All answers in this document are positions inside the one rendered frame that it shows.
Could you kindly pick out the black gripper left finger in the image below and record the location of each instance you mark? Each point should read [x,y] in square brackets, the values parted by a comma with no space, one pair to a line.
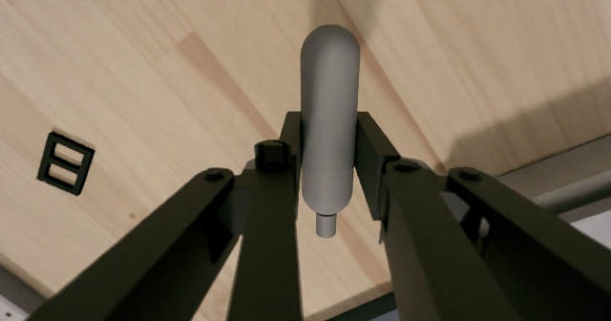
[163,268]

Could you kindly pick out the grey co2 cylinder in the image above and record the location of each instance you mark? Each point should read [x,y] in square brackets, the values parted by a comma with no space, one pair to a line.
[329,71]

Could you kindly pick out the white digital scale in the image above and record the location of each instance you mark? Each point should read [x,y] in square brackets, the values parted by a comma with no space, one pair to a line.
[574,185]

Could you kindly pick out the grey table edge trim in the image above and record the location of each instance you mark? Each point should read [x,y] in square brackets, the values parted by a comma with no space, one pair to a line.
[18,294]

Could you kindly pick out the black rectangular buckle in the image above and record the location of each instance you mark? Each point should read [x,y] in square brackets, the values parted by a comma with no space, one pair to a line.
[50,158]

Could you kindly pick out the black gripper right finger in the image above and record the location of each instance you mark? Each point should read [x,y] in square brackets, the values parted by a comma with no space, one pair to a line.
[544,268]

